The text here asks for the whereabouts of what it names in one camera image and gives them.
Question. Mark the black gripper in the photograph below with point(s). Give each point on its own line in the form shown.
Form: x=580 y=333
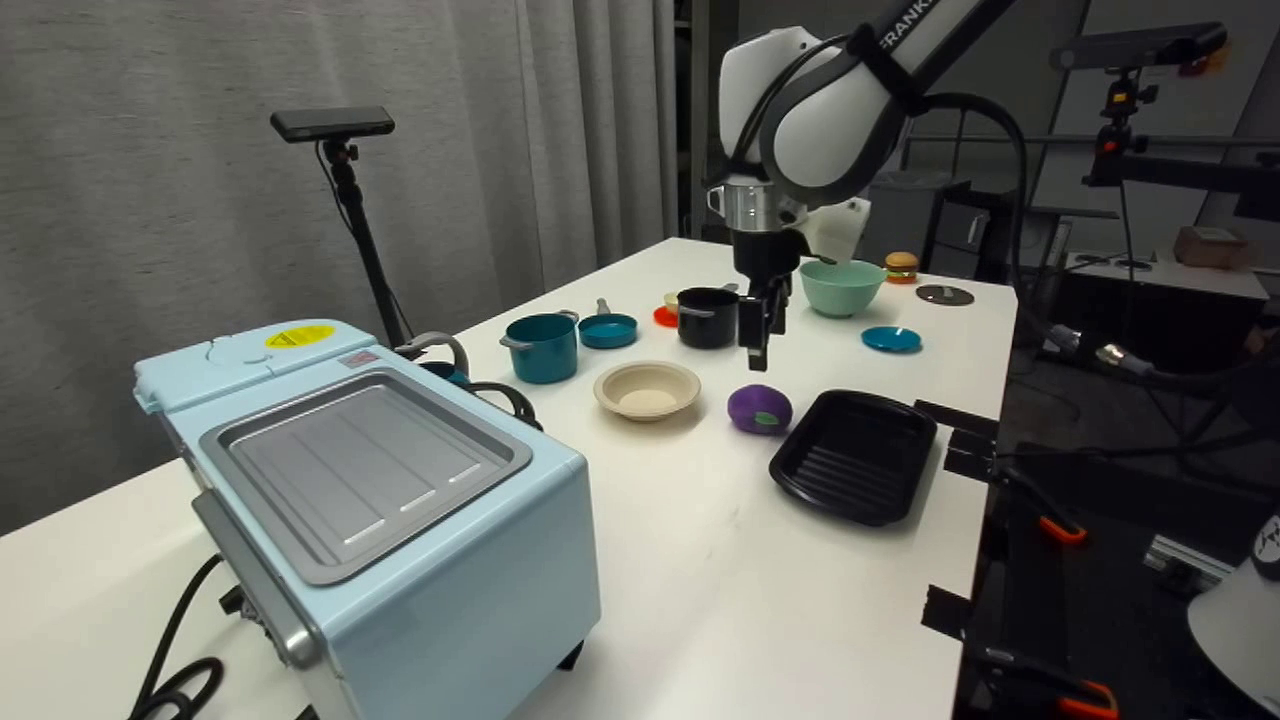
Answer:
x=770 y=267

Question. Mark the purple toy with green leaf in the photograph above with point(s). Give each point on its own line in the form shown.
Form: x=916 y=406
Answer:
x=757 y=406

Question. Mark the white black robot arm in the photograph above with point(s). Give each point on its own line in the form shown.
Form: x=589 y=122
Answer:
x=825 y=126

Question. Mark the black toy pot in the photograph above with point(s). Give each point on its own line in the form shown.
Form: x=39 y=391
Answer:
x=706 y=323

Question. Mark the mint green bowl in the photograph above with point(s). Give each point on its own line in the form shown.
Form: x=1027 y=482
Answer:
x=843 y=289

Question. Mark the cream toy piece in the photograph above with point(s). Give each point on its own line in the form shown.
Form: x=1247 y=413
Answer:
x=668 y=303

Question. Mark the beige shallow bowl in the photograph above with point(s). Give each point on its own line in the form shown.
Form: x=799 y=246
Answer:
x=648 y=391

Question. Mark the toy burger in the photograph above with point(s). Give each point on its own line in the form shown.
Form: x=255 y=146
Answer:
x=900 y=267

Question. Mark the teal toy pot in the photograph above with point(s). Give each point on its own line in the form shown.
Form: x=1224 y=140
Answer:
x=542 y=349

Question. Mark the orange red disc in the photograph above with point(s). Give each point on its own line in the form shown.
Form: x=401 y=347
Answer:
x=664 y=319

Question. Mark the teal flat lid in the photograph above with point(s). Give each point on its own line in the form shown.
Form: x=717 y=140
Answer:
x=889 y=342

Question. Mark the small blue cup orange item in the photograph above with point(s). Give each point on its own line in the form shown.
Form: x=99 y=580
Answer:
x=608 y=330

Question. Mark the black grill pan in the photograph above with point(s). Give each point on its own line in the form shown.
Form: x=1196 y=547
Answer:
x=853 y=462

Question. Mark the dark round disc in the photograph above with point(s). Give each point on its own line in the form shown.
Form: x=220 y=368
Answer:
x=946 y=292

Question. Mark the black tripod stand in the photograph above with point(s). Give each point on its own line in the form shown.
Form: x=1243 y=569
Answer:
x=360 y=234

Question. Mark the light blue toaster oven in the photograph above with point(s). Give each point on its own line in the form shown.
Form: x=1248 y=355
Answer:
x=441 y=603

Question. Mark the brown box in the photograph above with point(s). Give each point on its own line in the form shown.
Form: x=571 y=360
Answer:
x=1208 y=246

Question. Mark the white round object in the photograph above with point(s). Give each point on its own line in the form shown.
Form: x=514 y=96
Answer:
x=1243 y=625

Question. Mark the grey curtain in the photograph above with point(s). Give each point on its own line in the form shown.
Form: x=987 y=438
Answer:
x=162 y=202

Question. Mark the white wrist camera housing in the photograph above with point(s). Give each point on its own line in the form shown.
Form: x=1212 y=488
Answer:
x=843 y=230

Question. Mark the grey camera on mount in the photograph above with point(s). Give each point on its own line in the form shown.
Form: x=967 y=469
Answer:
x=1144 y=47

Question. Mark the black bar camera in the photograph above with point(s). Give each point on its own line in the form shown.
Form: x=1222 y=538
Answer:
x=333 y=126

